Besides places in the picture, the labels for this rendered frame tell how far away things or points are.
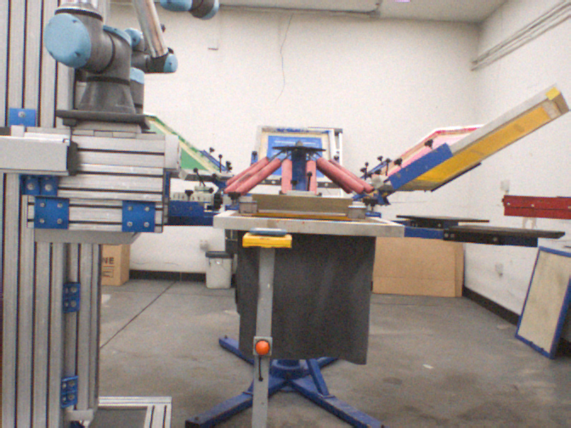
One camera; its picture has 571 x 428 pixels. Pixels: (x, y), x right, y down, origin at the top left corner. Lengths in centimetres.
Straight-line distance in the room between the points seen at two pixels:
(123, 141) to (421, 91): 541
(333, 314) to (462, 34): 539
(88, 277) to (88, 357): 25
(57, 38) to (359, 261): 109
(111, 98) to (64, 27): 21
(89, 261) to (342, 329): 83
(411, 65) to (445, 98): 52
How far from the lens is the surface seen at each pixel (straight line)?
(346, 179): 303
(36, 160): 154
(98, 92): 166
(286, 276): 191
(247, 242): 157
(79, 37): 154
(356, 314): 195
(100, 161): 164
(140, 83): 218
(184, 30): 683
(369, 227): 182
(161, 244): 669
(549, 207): 264
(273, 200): 238
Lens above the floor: 108
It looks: 3 degrees down
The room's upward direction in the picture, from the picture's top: 3 degrees clockwise
